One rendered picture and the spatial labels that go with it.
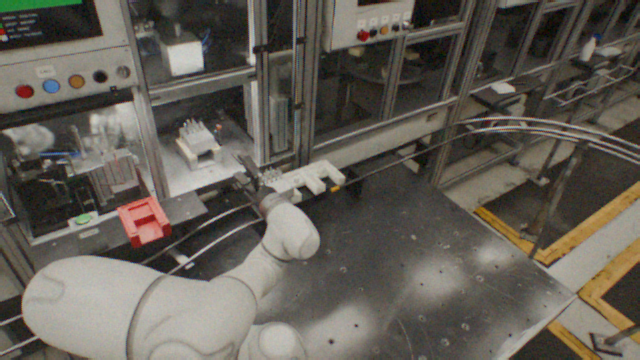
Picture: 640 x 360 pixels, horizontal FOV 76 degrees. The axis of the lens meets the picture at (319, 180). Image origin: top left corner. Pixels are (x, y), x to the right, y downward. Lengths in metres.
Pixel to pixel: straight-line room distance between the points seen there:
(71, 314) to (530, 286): 1.57
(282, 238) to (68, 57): 0.73
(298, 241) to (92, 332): 0.58
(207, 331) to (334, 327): 0.95
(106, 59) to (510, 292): 1.58
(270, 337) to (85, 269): 0.60
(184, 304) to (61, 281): 0.18
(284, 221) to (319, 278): 0.54
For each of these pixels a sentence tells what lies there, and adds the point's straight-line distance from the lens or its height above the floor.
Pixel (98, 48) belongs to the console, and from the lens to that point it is 1.28.
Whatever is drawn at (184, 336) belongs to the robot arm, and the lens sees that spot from 0.57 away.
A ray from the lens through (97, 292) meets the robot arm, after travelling 0.65.
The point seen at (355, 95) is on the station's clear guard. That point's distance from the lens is 1.86.
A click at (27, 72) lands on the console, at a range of 1.29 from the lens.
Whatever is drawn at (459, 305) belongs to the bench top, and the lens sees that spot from 1.65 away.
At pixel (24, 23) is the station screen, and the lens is 1.22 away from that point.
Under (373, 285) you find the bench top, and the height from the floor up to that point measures 0.68.
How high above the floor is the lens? 1.96
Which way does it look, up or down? 40 degrees down
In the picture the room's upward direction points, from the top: 5 degrees clockwise
